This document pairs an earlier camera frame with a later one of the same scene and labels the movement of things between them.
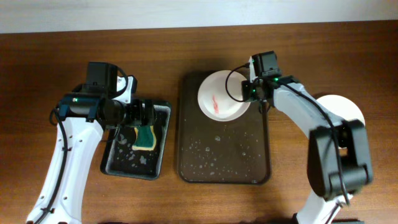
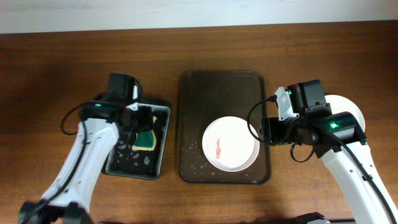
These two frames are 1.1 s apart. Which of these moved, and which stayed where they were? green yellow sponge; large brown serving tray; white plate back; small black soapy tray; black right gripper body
Moved: white plate back; black right gripper body
Stayed: small black soapy tray; green yellow sponge; large brown serving tray
